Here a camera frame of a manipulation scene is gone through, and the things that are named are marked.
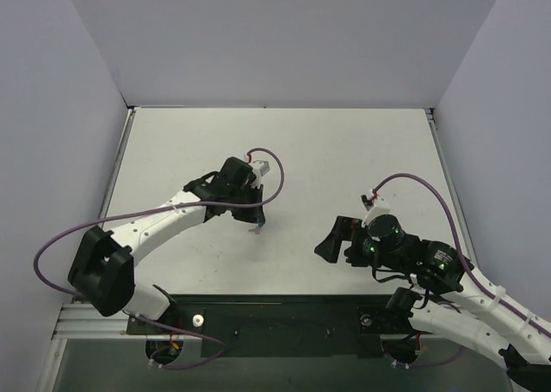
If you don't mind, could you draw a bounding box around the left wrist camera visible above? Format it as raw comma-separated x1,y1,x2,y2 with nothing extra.
249,160,270,182

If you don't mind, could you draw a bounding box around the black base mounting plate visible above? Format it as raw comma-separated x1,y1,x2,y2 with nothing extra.
127,295,421,362

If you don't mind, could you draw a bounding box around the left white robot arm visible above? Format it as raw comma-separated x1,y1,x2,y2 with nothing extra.
68,157,269,333

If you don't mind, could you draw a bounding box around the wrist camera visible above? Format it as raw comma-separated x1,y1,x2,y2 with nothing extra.
361,192,391,227
249,160,270,182

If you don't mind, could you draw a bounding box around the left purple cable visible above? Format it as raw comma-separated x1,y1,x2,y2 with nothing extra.
33,147,286,301

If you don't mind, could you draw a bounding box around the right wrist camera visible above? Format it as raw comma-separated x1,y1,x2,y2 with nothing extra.
361,192,391,227

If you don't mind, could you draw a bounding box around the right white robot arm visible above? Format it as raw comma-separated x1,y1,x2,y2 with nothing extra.
314,215,550,391

